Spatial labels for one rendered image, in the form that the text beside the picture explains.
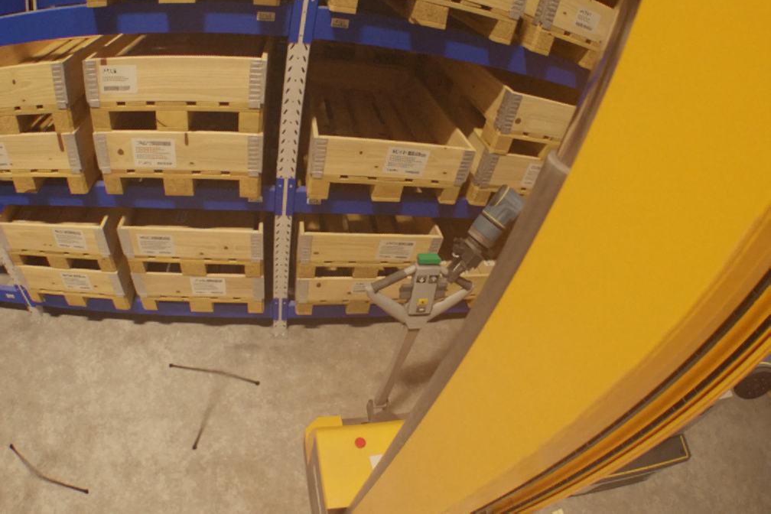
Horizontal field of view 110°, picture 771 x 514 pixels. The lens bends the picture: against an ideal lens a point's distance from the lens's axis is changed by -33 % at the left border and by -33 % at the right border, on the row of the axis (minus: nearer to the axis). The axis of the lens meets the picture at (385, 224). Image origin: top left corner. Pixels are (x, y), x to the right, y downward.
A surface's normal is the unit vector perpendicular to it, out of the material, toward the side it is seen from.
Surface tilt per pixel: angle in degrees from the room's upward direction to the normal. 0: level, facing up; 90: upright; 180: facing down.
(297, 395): 0
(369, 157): 90
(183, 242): 90
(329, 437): 14
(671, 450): 0
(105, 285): 90
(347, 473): 0
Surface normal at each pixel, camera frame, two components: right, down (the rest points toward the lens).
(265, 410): 0.20, -0.77
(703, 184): -0.96, -0.03
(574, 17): 0.19, 0.64
